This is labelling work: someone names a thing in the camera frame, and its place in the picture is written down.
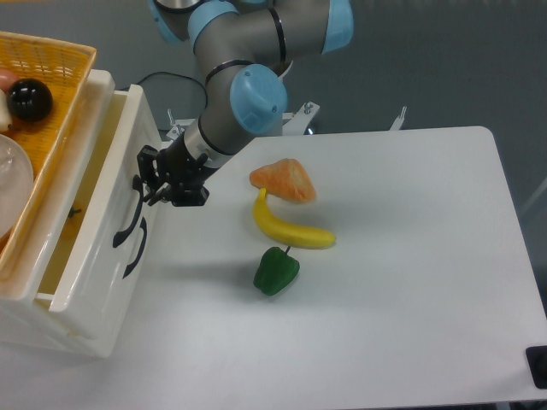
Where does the black cable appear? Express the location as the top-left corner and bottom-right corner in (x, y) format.
(117, 71), (209, 105)

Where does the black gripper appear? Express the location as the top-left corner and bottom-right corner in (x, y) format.
(137, 136), (216, 207)

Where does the black corner object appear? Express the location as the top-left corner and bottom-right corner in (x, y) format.
(525, 345), (547, 390)

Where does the white drawer cabinet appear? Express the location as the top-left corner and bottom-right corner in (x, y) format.
(0, 69), (149, 359)

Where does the yellow woven basket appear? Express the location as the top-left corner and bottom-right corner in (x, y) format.
(1, 32), (97, 269)

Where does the yellow banana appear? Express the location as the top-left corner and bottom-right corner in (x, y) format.
(252, 188), (336, 249)

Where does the orange croissant bread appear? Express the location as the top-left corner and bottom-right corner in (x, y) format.
(249, 158), (316, 203)

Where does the yellow bell pepper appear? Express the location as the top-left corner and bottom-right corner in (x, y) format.
(60, 202), (85, 240)

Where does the green bell pepper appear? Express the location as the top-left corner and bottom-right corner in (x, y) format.
(253, 246), (300, 296)

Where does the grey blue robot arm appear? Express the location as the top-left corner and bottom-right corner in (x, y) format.
(138, 1), (354, 206)

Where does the white drawer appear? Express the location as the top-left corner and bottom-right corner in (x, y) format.
(91, 200), (162, 359)
(37, 85), (161, 340)

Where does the clear plastic bowl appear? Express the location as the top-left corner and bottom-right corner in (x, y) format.
(1, 135), (33, 239)

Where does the black glossy ball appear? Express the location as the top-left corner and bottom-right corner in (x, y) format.
(8, 78), (53, 122)

